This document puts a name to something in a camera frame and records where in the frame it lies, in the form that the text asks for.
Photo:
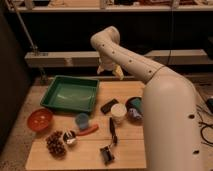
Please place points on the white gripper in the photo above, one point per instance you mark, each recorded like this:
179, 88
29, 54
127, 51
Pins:
105, 63

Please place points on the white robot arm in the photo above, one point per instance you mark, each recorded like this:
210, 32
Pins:
170, 124

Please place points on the white paper cup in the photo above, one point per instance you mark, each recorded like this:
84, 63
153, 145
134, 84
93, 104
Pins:
118, 112

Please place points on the blue plastic cup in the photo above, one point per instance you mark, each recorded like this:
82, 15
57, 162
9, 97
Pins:
82, 121

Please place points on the black and white small cup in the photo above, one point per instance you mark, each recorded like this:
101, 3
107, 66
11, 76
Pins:
70, 138

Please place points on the black bowl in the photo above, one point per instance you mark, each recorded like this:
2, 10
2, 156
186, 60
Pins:
129, 105

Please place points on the teal sponge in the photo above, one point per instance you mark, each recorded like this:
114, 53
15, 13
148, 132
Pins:
137, 104

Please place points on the green plastic tray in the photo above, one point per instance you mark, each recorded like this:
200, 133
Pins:
71, 94

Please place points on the purple cloth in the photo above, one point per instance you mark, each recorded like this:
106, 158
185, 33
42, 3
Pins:
134, 114

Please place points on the orange carrot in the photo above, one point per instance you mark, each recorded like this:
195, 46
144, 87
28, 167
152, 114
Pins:
89, 130

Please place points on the black tongs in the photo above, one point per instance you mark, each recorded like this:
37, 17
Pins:
112, 131

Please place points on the orange bowl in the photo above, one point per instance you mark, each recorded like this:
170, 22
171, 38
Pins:
39, 119

